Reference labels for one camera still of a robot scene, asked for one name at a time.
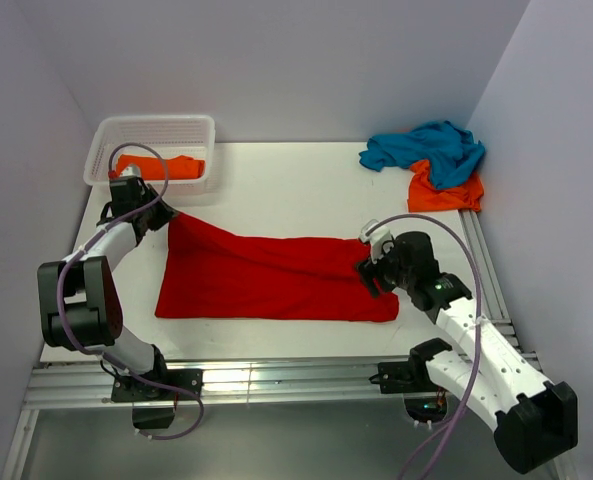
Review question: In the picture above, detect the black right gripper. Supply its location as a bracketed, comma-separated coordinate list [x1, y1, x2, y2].
[354, 236, 415, 299]

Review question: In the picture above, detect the red t shirt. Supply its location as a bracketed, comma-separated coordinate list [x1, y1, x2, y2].
[155, 214, 399, 323]

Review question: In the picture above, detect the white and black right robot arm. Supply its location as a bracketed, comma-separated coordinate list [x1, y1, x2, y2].
[356, 252, 578, 474]

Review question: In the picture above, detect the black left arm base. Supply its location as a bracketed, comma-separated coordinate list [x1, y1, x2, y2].
[110, 369, 203, 432]

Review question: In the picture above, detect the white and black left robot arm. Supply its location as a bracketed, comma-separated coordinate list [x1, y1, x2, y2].
[37, 201, 178, 399]

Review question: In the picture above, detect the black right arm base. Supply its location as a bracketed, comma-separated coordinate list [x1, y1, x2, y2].
[368, 360, 458, 426]

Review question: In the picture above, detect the rolled orange t shirt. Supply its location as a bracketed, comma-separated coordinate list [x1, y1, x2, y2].
[110, 154, 206, 181]

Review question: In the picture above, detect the white plastic basket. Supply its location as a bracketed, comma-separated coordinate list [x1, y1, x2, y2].
[83, 114, 216, 197]

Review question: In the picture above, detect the blue t shirt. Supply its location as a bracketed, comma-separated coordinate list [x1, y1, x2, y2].
[359, 121, 486, 190]

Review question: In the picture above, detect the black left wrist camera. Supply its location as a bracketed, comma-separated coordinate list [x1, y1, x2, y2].
[109, 166, 150, 218]

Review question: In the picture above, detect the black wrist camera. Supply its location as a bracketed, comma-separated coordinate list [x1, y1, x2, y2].
[359, 220, 440, 280]
[109, 166, 150, 218]

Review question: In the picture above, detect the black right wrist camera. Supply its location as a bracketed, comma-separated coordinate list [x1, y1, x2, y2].
[359, 220, 440, 280]

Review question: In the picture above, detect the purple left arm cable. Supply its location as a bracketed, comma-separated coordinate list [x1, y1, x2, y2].
[55, 142, 206, 441]

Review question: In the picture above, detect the aluminium rail frame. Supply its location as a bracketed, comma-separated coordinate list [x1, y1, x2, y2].
[0, 209, 577, 480]

